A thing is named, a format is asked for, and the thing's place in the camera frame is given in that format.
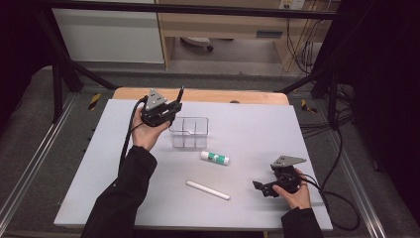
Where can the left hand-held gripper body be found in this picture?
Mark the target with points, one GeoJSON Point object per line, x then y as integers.
{"type": "Point", "coordinates": [155, 115]}

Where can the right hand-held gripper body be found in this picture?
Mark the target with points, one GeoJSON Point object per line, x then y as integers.
{"type": "Point", "coordinates": [289, 178]}

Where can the clear plastic organizer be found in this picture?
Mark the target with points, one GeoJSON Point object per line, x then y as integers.
{"type": "Point", "coordinates": [189, 132]}

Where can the white pen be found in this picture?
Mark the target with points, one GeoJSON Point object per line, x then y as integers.
{"type": "Point", "coordinates": [208, 190]}

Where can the white green glue stick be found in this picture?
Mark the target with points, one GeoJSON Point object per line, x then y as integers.
{"type": "Point", "coordinates": [214, 158]}

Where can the person's right hand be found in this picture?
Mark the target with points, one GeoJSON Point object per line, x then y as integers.
{"type": "Point", "coordinates": [295, 198]}

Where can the person's left hand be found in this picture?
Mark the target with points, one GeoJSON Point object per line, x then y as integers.
{"type": "Point", "coordinates": [147, 135]}

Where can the wooden table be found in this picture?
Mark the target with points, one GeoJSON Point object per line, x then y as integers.
{"type": "Point", "coordinates": [214, 95]}

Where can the yellow black tape marker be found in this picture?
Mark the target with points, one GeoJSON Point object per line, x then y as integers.
{"type": "Point", "coordinates": [308, 106]}
{"type": "Point", "coordinates": [94, 101]}

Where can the office chair base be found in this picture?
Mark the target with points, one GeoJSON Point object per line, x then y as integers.
{"type": "Point", "coordinates": [198, 41]}

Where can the white cabinet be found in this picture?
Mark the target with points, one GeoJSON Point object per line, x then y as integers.
{"type": "Point", "coordinates": [105, 36]}

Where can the light wooden desk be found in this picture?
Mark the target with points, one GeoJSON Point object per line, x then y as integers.
{"type": "Point", "coordinates": [231, 24]}

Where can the black metal stand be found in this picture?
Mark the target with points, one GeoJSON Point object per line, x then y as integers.
{"type": "Point", "coordinates": [325, 79]}
{"type": "Point", "coordinates": [57, 86]}

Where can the white power strip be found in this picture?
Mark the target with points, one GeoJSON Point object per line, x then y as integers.
{"type": "Point", "coordinates": [292, 4]}

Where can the aluminium rail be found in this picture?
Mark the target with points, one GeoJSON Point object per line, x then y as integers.
{"type": "Point", "coordinates": [360, 195]}
{"type": "Point", "coordinates": [33, 155]}

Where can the black metal frame bar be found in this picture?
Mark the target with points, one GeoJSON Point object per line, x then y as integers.
{"type": "Point", "coordinates": [198, 9]}

